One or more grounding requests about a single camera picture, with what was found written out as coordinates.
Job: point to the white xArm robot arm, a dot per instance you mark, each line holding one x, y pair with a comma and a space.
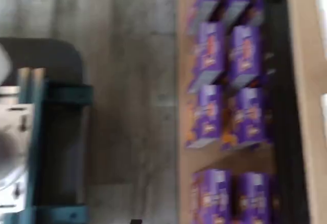
3, 63

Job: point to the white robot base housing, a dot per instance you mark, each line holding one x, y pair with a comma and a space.
15, 117

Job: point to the wooden shelf board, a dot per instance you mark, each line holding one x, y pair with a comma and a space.
311, 68
184, 81

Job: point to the black metal shelf beam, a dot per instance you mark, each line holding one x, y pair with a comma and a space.
288, 106

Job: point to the dark grey rounded platform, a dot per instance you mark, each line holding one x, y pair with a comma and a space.
51, 55

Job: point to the small black object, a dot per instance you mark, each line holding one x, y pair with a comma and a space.
136, 221

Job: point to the tan wooden slat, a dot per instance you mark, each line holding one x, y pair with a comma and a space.
24, 81
39, 81

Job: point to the teal plastic bin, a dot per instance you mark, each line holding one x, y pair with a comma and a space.
38, 157

